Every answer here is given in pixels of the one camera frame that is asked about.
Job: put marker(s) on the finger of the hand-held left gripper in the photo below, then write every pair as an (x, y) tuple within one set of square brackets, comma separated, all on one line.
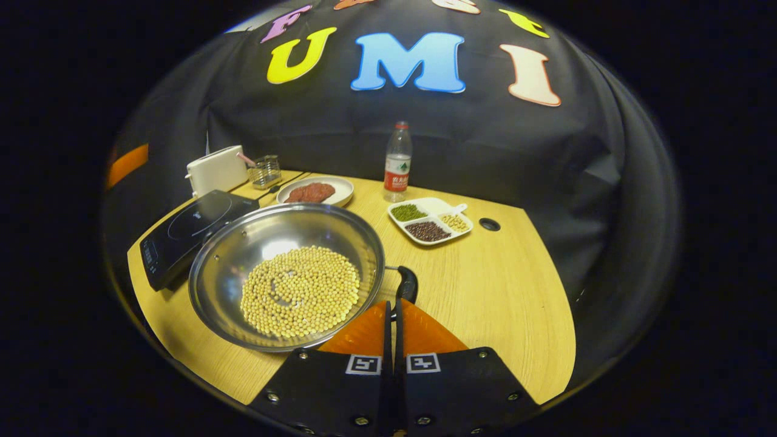
[(127, 165)]

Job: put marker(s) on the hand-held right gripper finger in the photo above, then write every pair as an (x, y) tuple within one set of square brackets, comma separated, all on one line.
[(388, 346), (398, 346)]

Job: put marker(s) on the black induction cooktop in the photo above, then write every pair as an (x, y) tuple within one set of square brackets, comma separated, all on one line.
[(182, 233)]

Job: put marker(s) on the soybeans pile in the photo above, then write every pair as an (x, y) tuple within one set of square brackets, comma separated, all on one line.
[(297, 291)]

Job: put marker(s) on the stainless steel pot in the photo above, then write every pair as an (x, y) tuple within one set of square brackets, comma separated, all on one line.
[(255, 230)]

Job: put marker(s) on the white toaster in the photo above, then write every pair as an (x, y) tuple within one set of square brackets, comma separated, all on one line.
[(215, 173)]

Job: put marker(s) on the dark red beans pile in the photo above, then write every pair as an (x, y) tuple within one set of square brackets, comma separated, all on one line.
[(427, 231)]

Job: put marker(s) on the pink stick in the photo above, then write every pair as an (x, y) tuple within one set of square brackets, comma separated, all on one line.
[(246, 159)]

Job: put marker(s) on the green mung beans pile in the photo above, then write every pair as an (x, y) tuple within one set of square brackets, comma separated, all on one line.
[(408, 212)]

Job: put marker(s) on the small yellow beans pile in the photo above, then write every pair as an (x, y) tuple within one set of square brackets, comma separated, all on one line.
[(455, 223)]

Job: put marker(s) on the clear glass cup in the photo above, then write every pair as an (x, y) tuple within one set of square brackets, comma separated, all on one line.
[(267, 173)]

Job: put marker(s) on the white divided plate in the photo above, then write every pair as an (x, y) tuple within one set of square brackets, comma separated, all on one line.
[(432, 209)]

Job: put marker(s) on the small white spoon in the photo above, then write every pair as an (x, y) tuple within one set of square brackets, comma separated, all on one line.
[(457, 209)]

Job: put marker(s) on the round white plate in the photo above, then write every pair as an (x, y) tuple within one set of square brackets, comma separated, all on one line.
[(343, 189)]

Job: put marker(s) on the red beans pile on plate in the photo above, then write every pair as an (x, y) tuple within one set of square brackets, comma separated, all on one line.
[(309, 192)]

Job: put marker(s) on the clear plastic water bottle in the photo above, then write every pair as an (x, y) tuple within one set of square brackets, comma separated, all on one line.
[(397, 173)]

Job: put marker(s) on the black backdrop cloth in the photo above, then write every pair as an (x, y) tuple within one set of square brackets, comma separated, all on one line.
[(516, 158)]

